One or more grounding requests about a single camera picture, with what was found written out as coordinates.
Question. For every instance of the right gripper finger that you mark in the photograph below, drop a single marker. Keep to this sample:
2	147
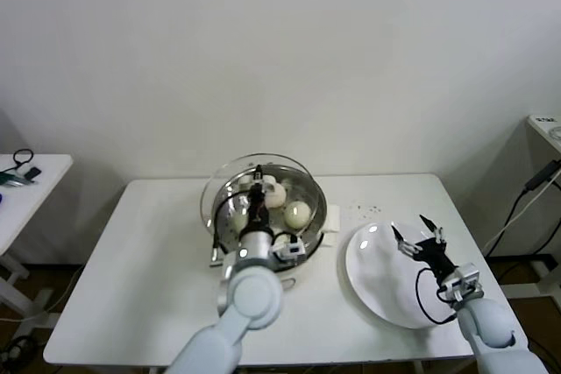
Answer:
398	236
431	226

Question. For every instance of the white round plate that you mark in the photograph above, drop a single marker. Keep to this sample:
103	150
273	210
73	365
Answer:
372	273

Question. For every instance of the small black device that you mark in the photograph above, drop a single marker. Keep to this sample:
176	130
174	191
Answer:
32	174

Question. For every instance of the white side table with label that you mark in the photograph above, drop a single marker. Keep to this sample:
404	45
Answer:
537	129

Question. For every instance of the white side table with laptop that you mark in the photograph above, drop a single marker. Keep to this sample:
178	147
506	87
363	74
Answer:
44	181

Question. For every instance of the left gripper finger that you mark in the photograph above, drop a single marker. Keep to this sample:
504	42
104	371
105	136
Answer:
259	172

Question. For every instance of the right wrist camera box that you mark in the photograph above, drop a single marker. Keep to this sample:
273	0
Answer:
464	280

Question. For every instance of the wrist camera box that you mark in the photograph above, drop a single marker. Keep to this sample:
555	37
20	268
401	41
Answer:
464	280
291	251

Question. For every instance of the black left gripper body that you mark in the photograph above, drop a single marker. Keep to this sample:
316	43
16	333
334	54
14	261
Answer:
258	212

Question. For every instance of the white electric cooker base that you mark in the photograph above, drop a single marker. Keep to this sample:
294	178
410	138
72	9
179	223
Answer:
302	266

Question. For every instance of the stainless steel steamer basket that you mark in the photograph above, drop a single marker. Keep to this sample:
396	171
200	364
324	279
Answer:
322	216

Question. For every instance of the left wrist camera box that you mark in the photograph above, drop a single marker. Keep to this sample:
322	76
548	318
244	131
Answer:
291	251

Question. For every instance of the white steamed baozi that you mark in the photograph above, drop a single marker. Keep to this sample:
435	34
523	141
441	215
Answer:
298	215
239	218
282	237
278	198

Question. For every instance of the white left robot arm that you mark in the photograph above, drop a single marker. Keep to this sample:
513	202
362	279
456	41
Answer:
250	295

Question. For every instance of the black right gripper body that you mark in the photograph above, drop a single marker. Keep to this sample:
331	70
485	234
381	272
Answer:
434	256

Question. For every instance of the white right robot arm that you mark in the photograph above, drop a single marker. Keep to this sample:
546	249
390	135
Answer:
486	326

